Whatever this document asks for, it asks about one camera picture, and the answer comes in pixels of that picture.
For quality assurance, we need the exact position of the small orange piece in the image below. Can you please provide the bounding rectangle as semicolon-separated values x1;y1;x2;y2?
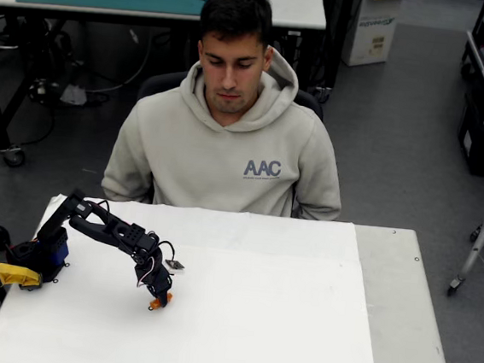
148;291;174;313

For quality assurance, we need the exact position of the black robot arm blue base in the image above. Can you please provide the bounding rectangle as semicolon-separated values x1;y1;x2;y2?
3;183;166;295

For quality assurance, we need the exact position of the large white paper sheet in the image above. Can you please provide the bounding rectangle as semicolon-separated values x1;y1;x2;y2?
0;225;393;363

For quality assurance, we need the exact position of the man in beige hoodie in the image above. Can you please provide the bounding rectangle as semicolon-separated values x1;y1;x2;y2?
99;0;362;225

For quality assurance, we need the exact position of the yellow clamp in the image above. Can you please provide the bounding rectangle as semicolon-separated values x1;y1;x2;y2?
0;262;45;295

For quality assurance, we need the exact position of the table caster wheel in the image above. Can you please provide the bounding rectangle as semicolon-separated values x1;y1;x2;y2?
1;145;27;169

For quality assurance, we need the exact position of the black office chair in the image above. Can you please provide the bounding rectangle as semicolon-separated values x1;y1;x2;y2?
126;67;329;220

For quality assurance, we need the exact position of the white crumpled bag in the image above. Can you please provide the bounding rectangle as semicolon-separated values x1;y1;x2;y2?
59;83;90;108

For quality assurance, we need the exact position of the grey metal stand with caster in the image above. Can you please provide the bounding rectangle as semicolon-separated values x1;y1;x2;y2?
447;155;484;300

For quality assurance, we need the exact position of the white cardboard box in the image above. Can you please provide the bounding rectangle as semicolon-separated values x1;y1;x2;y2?
340;0;405;72

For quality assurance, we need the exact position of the small camera board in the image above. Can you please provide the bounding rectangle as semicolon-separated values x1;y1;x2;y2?
163;258;187;273

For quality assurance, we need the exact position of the grey work table black frame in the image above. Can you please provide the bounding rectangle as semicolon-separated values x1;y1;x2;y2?
0;0;329;196

